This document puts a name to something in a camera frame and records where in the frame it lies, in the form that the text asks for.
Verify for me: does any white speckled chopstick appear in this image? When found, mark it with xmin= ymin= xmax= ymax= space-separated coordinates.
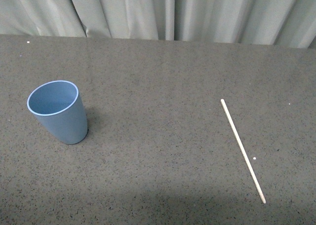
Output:
xmin=220 ymin=99 xmax=266 ymax=204

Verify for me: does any blue plastic cup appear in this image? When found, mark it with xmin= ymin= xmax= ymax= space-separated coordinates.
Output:
xmin=27 ymin=80 xmax=88 ymax=145

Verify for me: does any grey-green curtain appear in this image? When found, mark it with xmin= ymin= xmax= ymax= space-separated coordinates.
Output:
xmin=0 ymin=0 xmax=316 ymax=48

